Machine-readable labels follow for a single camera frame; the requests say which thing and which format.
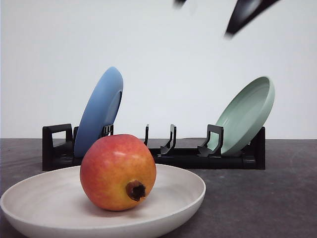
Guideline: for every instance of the black plastic dish rack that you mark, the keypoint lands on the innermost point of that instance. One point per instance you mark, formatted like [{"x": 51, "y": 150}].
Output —
[{"x": 58, "y": 149}]

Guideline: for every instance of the red yellow pomegranate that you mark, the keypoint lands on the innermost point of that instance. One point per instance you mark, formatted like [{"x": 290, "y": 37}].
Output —
[{"x": 117, "y": 172}]

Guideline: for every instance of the white plate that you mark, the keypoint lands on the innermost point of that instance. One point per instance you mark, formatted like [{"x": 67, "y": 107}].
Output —
[{"x": 55, "y": 204}]

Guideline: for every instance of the green plate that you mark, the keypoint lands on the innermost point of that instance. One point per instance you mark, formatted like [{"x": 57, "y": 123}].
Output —
[{"x": 245, "y": 116}]

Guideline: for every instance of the blue plate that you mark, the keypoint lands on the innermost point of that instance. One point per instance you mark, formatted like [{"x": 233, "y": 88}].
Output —
[{"x": 99, "y": 109}]

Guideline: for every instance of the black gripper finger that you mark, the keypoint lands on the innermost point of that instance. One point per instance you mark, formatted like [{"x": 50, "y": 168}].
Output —
[
  {"x": 244, "y": 12},
  {"x": 178, "y": 4}
]

